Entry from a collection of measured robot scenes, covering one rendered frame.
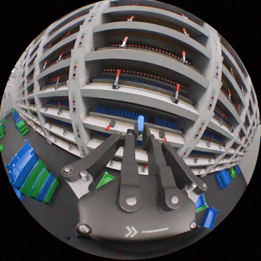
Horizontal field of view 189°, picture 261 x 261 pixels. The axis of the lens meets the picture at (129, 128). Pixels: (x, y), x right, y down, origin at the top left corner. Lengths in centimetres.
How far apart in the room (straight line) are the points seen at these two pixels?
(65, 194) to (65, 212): 16
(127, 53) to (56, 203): 104
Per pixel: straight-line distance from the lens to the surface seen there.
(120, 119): 42
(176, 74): 58
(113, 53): 38
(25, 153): 79
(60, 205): 81
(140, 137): 40
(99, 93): 38
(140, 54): 36
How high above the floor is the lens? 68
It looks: 31 degrees down
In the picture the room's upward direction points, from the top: 11 degrees clockwise
